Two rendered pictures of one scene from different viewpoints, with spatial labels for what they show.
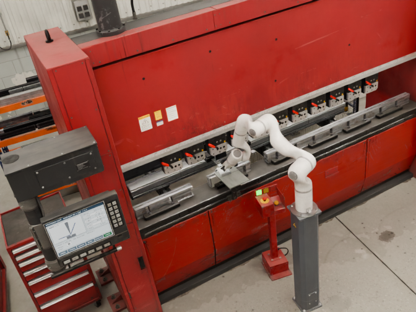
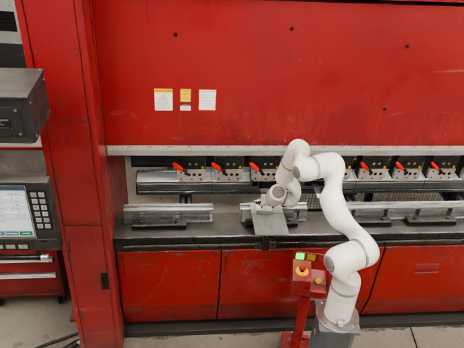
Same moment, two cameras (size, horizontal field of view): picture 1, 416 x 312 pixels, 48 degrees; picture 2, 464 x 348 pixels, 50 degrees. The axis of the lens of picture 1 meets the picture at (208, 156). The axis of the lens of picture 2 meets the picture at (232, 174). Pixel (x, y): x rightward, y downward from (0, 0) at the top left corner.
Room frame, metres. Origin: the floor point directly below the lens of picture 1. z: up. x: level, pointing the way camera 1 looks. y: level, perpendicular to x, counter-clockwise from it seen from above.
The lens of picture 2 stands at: (0.97, -0.52, 2.74)
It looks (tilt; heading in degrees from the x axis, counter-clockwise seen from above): 35 degrees down; 16
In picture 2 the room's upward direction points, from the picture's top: 4 degrees clockwise
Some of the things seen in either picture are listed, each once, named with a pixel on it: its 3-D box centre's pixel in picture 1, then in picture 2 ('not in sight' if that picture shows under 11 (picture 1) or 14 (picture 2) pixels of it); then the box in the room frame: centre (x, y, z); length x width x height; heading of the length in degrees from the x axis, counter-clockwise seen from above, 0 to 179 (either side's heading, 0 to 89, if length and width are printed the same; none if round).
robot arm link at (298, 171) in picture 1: (300, 176); (344, 268); (2.49, -0.59, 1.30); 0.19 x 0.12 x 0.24; 134
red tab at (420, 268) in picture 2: (332, 172); (426, 268); (3.44, -1.11, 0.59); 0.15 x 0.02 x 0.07; 113
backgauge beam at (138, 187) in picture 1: (245, 143); (319, 181); (3.61, -0.36, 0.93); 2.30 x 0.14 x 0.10; 113
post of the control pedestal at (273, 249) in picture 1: (272, 233); (301, 317); (2.96, -0.44, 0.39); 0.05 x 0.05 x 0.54; 11
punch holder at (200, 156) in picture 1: (193, 151); (228, 164); (3.10, 0.11, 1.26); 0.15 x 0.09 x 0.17; 113
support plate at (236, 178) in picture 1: (231, 176); (268, 219); (3.05, -0.16, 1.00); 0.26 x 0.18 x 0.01; 23
